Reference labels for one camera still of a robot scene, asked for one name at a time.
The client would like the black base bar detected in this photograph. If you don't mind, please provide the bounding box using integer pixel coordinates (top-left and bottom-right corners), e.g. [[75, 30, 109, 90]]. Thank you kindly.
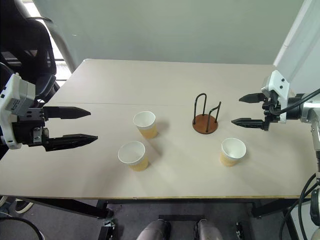
[[158, 214, 208, 222]]

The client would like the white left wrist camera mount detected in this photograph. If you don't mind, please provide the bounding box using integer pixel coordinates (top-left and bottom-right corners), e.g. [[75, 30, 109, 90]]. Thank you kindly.
[[0, 62, 36, 151]]

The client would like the black white sneaker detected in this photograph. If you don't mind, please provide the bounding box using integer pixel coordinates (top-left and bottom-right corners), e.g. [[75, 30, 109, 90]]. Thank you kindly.
[[14, 198, 35, 214]]

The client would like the grey rounded shape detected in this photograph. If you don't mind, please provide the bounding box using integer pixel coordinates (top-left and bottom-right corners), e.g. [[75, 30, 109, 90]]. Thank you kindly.
[[194, 219, 224, 240], [136, 218, 172, 240]]

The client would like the black office chair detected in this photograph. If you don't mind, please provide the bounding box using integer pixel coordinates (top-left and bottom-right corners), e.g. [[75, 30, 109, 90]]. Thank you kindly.
[[0, 0, 61, 106]]

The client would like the wire cup rack wooden base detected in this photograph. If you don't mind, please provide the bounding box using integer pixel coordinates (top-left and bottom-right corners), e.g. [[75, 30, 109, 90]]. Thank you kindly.
[[192, 92, 222, 135]]

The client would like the grey curved metal tube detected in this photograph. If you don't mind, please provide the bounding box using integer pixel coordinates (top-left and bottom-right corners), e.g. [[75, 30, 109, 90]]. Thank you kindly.
[[49, 18, 77, 74]]

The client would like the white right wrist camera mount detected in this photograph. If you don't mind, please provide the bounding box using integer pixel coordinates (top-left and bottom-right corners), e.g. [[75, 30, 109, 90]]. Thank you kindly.
[[260, 69, 291, 125]]

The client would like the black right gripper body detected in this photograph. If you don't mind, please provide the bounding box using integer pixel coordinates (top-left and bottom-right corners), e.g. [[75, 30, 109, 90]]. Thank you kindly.
[[261, 90, 281, 132]]

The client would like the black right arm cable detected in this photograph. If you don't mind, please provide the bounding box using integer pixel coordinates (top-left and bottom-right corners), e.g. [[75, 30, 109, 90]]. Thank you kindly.
[[277, 172, 320, 240]]

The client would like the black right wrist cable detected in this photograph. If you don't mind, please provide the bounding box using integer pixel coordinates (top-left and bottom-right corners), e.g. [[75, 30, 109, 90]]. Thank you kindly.
[[268, 88, 320, 117]]

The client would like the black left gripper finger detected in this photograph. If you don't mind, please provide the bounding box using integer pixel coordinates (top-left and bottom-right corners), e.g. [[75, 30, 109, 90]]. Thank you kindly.
[[43, 106, 92, 121], [44, 133, 99, 153]]

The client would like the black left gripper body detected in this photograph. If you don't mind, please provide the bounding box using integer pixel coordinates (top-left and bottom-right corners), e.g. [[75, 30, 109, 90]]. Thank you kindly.
[[12, 106, 51, 152]]

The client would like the yellow ribbed paper cup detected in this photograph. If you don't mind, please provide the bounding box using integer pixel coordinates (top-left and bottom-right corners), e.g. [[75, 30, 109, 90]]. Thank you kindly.
[[132, 110, 159, 140], [219, 137, 247, 168], [117, 141, 149, 173]]

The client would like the black floor cable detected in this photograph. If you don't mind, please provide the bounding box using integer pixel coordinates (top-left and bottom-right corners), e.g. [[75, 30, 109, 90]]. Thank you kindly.
[[0, 216, 46, 240]]

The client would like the black table frame leg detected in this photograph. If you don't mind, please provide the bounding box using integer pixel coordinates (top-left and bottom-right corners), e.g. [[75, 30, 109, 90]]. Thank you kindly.
[[250, 198, 312, 240], [23, 197, 115, 240]]

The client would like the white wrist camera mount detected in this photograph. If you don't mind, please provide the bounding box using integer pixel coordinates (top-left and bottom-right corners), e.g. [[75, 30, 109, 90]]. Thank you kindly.
[[0, 62, 36, 151], [260, 69, 291, 125]]

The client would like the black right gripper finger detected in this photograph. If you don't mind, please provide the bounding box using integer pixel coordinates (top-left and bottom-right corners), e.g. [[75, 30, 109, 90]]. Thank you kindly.
[[230, 117, 266, 131], [238, 92, 265, 104]]

